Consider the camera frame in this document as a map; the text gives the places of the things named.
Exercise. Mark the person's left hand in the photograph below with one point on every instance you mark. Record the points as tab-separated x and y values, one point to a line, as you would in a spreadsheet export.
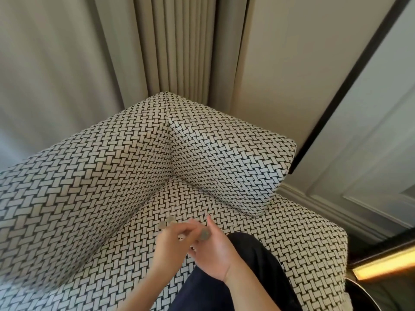
168	252

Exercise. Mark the person's right hand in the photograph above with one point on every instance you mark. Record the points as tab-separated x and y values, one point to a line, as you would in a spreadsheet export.
217	255

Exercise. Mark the black white woven-pattern sofa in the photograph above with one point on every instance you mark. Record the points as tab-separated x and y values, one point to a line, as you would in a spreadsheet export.
97	174

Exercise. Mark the person's left forearm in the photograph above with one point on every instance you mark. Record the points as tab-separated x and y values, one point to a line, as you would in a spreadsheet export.
146	294

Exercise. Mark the person's right forearm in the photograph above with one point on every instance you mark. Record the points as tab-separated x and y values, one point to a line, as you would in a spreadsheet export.
253	291

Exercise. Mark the black round trash bin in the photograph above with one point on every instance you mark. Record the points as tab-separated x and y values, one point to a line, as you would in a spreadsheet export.
360	296

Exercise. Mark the lit yellow light strip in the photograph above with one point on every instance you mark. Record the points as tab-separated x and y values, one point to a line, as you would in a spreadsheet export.
385	265

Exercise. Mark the sheer white curtain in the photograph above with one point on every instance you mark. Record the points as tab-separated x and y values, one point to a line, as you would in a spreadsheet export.
48	77

